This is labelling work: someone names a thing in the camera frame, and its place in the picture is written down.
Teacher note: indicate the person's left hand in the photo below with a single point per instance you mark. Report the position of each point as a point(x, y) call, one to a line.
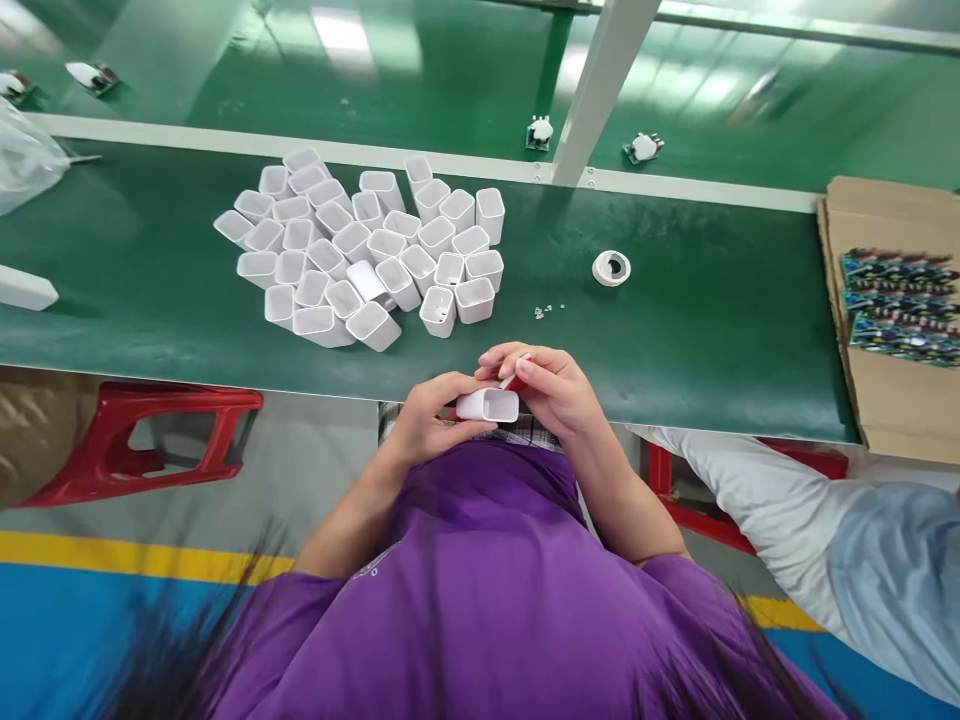
point(424, 416)

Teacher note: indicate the person's right hand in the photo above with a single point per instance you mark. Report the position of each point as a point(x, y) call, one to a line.
point(566, 394)

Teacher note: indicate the person's right index finger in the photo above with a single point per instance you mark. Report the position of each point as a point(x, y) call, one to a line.
point(510, 351)

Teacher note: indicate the person's left fingers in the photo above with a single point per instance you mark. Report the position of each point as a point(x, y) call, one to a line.
point(459, 426)

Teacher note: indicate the person's right thumb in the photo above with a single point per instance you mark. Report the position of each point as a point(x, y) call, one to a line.
point(534, 386)

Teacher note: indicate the person's left thumb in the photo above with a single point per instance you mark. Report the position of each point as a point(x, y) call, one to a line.
point(457, 382)

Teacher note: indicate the single white charger shell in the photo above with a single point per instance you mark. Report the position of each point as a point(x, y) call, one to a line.
point(491, 406)

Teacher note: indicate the cluster of small silver screws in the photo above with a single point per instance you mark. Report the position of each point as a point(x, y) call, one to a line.
point(546, 310)

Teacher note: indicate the white tape roll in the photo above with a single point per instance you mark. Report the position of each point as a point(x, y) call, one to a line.
point(611, 268)

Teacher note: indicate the pile of white plastic housings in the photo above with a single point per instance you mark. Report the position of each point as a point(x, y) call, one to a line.
point(360, 247)

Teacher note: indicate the person's body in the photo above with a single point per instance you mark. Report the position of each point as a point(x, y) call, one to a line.
point(487, 600)

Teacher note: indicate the red plastic stool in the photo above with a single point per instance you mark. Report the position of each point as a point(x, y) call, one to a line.
point(112, 420)
point(675, 510)

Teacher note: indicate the white plug on circuit board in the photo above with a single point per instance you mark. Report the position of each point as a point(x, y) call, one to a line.
point(90, 77)
point(540, 133)
point(645, 148)
point(11, 85)

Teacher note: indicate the stack of brown cardboard sheets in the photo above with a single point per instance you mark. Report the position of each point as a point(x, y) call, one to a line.
point(885, 405)

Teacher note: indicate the pile of green circuit boards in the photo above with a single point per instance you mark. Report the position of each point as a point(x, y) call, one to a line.
point(900, 307)

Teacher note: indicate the brown sack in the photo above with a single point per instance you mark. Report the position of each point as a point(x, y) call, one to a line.
point(41, 435)

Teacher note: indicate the long white plastic box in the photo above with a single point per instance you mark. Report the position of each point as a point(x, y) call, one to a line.
point(26, 289)

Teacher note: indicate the clear plastic bag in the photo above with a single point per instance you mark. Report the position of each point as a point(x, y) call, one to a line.
point(26, 161)

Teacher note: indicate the white metal frame post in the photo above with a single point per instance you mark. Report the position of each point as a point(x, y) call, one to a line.
point(600, 90)

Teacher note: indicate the white conveyor side rail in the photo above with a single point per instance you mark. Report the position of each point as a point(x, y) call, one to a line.
point(300, 145)

